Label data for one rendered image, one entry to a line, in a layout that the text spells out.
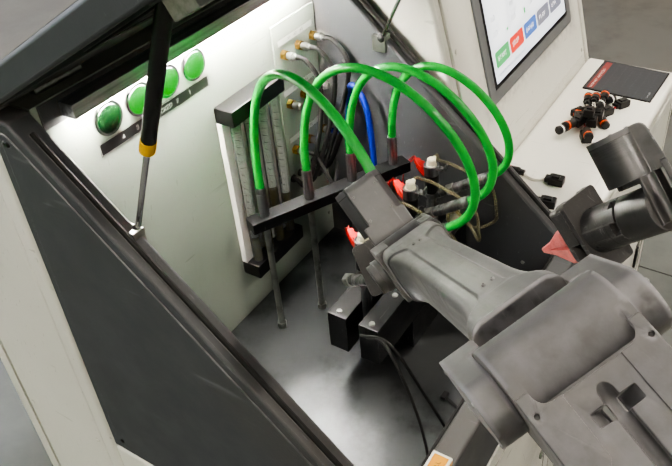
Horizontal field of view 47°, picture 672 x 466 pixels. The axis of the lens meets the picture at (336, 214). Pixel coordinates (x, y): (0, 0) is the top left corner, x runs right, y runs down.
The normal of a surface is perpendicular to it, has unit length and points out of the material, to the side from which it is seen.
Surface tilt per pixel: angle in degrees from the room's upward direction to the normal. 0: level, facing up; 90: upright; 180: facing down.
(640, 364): 30
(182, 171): 90
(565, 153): 0
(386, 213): 45
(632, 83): 0
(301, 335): 0
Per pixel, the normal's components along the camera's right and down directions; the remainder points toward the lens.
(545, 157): -0.07, -0.80
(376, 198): -0.05, -0.13
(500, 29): 0.80, 0.07
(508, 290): -0.57, -0.81
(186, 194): 0.84, 0.28
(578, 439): -0.23, -0.39
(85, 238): -0.54, 0.54
